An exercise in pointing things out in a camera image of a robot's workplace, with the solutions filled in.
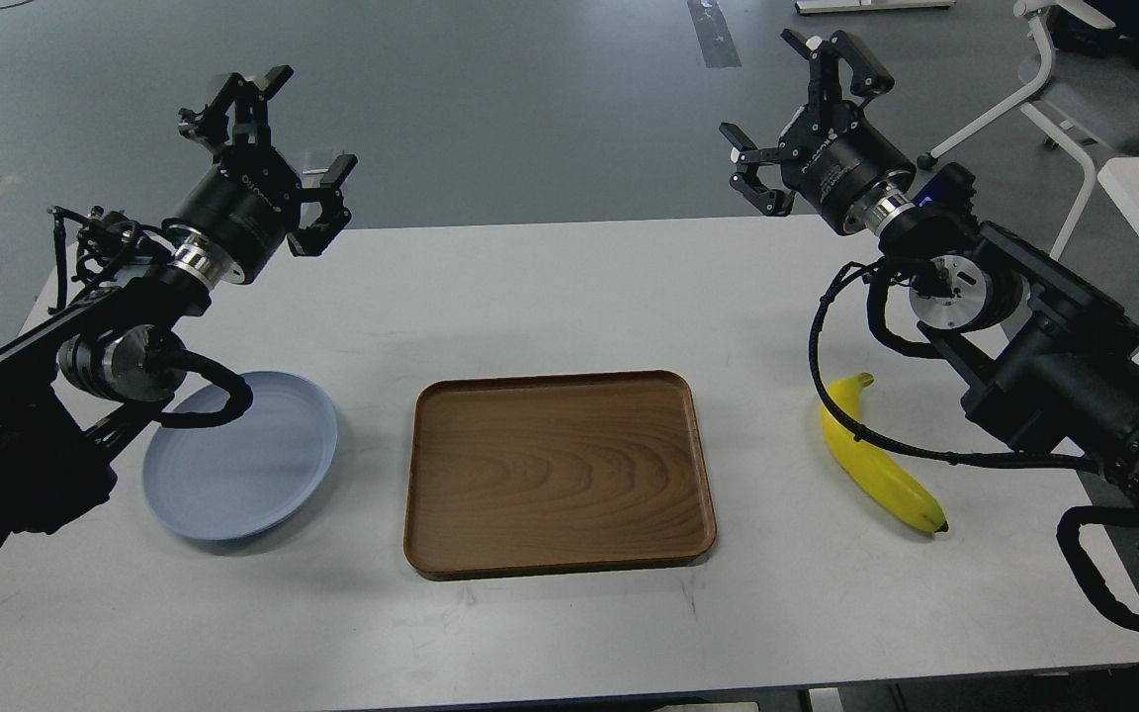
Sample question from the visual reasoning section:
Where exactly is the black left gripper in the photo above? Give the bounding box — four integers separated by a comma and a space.
163, 66, 358, 285

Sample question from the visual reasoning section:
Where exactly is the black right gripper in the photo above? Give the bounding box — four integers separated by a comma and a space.
719, 28, 917, 235

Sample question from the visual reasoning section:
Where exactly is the light blue plate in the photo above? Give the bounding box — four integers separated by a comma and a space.
141, 371, 339, 545

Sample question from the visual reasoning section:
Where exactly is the yellow banana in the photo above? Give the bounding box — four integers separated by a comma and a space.
818, 404, 949, 535

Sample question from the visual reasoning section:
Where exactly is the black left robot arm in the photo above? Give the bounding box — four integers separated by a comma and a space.
0, 66, 357, 547

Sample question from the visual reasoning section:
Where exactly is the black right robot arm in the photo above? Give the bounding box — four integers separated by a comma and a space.
720, 28, 1139, 632

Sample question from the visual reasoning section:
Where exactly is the white office chair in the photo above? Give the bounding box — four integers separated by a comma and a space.
917, 1, 1139, 260

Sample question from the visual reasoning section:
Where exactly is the brown wooden tray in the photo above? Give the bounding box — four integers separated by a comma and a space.
403, 370, 718, 580

